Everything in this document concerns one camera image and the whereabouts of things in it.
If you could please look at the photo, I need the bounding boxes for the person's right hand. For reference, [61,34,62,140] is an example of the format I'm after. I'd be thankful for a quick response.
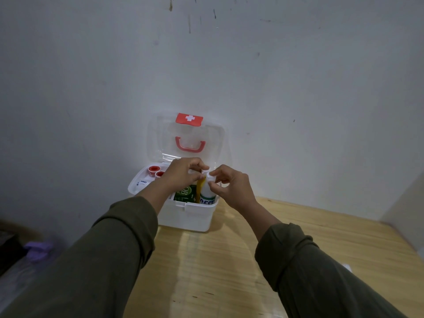
[208,164,257,212]

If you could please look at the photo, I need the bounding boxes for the person's left hand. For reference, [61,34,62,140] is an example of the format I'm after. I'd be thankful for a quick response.
[159,157,210,196]

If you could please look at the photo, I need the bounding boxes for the green yellow OB herbal box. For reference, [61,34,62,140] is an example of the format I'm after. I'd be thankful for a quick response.
[174,184,199,204]

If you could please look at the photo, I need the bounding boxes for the yellow liquid bottle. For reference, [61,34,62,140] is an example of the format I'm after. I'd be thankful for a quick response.
[196,178,207,204]

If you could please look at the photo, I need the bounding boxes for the white bottle green label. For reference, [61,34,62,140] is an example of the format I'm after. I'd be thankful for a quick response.
[200,169,216,206]

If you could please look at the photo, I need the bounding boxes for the white first aid box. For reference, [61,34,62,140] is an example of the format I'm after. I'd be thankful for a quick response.
[128,111,232,233]

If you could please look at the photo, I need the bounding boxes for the person's left forearm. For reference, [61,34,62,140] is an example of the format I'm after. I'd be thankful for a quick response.
[0,180,176,318]

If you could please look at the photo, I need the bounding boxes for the person's right forearm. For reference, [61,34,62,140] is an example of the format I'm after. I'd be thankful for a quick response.
[242,200,408,318]

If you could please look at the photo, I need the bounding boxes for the light wooden table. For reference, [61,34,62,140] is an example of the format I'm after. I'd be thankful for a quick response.
[122,196,424,318]

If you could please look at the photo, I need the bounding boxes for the purple plastic object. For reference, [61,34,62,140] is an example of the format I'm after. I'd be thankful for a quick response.
[23,241,55,264]

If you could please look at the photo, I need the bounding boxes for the dark wooden stairs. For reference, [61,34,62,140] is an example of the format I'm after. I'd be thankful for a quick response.
[0,228,27,277]

